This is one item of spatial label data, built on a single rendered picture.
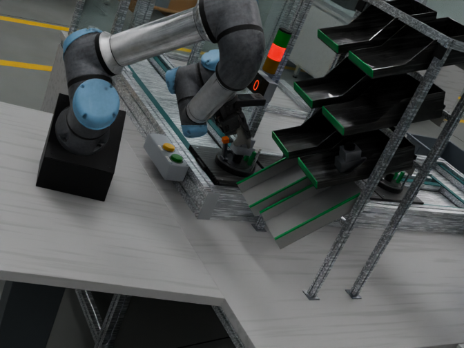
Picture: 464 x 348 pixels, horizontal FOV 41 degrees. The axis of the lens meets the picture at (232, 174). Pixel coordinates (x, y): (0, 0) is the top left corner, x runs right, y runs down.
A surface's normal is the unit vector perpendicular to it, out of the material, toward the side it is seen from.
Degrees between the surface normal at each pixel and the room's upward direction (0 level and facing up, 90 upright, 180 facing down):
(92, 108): 51
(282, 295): 0
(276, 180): 45
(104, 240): 0
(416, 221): 90
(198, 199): 90
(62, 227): 0
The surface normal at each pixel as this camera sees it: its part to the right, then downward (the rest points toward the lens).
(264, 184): -0.37, -0.72
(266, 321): 0.36, -0.84
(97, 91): 0.41, -0.15
